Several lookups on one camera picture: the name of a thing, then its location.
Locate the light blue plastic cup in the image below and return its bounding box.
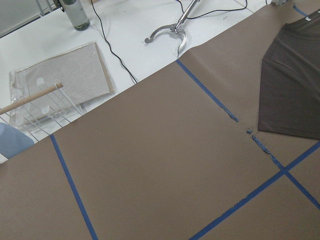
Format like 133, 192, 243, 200
0, 122, 35, 159

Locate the brown paper table cover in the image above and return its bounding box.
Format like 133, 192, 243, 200
0, 6, 320, 240

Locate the cardboard sheet in plastic sleeve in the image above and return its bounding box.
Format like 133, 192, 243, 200
9, 41, 115, 125

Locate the black thin cable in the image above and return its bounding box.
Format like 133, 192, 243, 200
90, 0, 139, 84

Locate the glass bottle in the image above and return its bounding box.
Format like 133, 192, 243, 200
59, 0, 90, 31

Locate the dark brown t-shirt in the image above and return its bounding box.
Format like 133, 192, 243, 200
257, 10, 320, 140

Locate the clear acrylic wire stand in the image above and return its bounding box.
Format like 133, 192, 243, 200
0, 78, 84, 143

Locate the wooden dowel rod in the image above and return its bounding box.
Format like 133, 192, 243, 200
0, 82, 64, 115

